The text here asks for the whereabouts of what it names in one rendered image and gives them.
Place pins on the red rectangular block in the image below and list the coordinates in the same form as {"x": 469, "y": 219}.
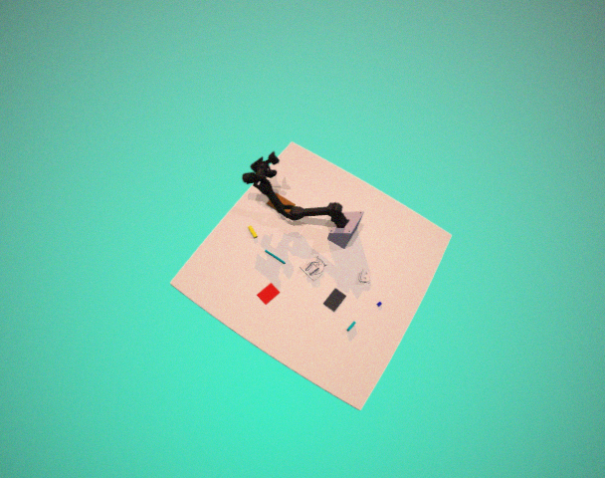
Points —
{"x": 268, "y": 293}

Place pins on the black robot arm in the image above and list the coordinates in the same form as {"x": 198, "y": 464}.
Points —
{"x": 334, "y": 209}

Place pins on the brown flat rectangular plate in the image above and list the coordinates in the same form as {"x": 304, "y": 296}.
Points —
{"x": 283, "y": 200}

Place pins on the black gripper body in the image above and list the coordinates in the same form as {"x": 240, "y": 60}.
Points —
{"x": 265, "y": 164}

